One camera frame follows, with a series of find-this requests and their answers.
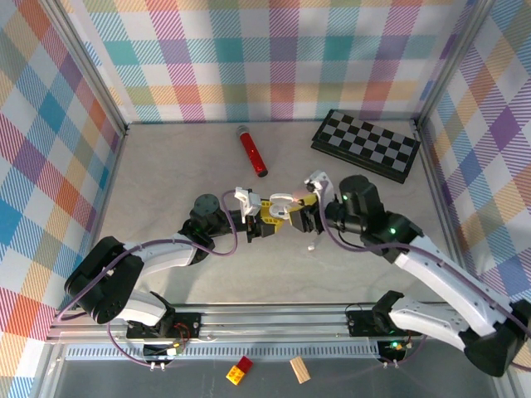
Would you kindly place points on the aluminium side rail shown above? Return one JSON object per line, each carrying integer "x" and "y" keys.
{"x": 446, "y": 207}

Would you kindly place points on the red toy brick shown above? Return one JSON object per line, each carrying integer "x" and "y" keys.
{"x": 245, "y": 362}

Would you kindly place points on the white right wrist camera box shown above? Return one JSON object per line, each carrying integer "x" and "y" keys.
{"x": 321, "y": 182}

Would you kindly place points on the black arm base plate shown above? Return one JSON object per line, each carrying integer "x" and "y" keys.
{"x": 186, "y": 323}
{"x": 361, "y": 325}

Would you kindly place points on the aluminium frame post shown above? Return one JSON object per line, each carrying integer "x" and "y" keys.
{"x": 451, "y": 62}
{"x": 90, "y": 68}

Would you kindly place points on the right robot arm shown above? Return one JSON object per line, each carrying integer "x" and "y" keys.
{"x": 448, "y": 269}

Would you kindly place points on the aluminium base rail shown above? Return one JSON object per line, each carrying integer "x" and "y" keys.
{"x": 269, "y": 319}

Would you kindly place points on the small controller board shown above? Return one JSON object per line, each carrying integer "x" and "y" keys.
{"x": 394, "y": 347}
{"x": 166, "y": 351}

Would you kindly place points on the red glitter microphone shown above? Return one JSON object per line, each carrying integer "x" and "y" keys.
{"x": 252, "y": 153}

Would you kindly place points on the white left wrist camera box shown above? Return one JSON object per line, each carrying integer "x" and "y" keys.
{"x": 246, "y": 199}

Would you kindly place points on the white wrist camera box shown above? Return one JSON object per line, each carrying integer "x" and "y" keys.
{"x": 321, "y": 182}
{"x": 246, "y": 199}

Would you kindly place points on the wooden block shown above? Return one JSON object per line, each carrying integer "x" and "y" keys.
{"x": 300, "y": 370}

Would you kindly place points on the white earbud charging case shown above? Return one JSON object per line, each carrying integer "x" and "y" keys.
{"x": 279, "y": 198}

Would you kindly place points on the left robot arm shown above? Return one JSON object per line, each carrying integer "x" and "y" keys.
{"x": 166, "y": 250}

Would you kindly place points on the yellow toy brick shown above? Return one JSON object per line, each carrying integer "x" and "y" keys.
{"x": 235, "y": 374}

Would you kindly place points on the black folding chessboard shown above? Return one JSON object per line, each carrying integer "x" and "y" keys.
{"x": 365, "y": 143}

